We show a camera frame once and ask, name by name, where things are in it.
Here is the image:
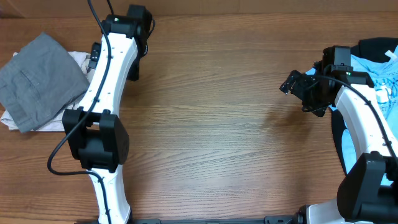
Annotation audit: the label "black garment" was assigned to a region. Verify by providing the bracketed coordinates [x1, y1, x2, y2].
[331, 37, 398, 175]

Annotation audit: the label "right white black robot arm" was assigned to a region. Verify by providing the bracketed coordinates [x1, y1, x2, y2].
[280, 45, 397, 223]

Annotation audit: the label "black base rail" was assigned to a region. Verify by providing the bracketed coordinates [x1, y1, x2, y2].
[127, 214, 307, 224]

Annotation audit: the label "grey shorts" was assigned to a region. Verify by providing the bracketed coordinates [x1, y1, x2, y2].
[1, 33, 89, 133]

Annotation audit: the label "folded beige shorts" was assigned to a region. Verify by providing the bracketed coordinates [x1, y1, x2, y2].
[1, 51, 95, 132]

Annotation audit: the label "light blue printed t-shirt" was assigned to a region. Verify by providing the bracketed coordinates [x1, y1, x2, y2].
[304, 45, 398, 187]

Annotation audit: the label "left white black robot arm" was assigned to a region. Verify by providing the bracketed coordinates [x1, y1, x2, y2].
[62, 4, 155, 223]

